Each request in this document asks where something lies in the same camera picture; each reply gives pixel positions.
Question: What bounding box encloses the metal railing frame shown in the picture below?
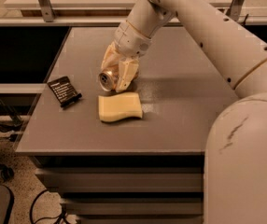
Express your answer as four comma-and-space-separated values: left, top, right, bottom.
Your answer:
0, 0, 267, 28

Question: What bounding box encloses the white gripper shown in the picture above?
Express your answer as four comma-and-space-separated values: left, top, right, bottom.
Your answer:
101, 21, 151, 92

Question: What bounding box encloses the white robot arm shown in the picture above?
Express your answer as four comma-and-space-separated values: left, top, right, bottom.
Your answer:
99, 0, 267, 224

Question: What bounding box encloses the yellow sponge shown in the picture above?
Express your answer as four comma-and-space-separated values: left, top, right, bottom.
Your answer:
98, 92, 143, 122

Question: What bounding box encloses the orange soda can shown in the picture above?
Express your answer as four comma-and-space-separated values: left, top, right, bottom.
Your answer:
98, 65, 119, 91

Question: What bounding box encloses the black floor cable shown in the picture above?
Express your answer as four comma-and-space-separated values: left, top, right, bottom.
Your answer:
29, 189, 71, 224

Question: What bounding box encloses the black cable bundle left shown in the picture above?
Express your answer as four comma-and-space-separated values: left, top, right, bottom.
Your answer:
0, 93, 24, 142

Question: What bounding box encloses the grey drawer cabinet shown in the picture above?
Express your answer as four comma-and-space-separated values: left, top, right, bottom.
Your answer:
35, 155, 204, 224

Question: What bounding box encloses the black snack packet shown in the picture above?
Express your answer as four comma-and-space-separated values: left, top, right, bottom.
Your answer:
48, 77, 82, 108

